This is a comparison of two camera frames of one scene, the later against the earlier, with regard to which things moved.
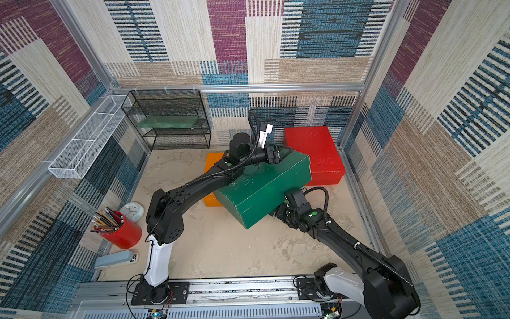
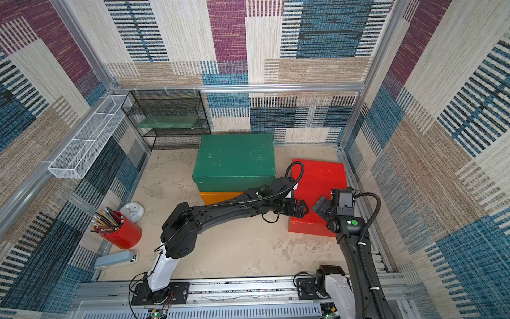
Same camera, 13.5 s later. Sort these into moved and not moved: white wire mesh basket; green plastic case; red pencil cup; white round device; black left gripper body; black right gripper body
Moved: black left gripper body; black right gripper body
Not moved: red pencil cup; green plastic case; white round device; white wire mesh basket
